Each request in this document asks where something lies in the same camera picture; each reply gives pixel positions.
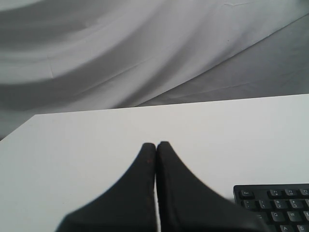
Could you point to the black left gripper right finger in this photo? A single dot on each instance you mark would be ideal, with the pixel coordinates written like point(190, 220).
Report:
point(186, 204)

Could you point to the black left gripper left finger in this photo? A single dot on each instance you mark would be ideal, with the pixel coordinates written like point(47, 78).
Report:
point(127, 206)

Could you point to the black acer keyboard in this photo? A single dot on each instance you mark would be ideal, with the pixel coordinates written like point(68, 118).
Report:
point(284, 208)

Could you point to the grey backdrop cloth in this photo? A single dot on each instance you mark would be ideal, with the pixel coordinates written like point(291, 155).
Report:
point(80, 55)

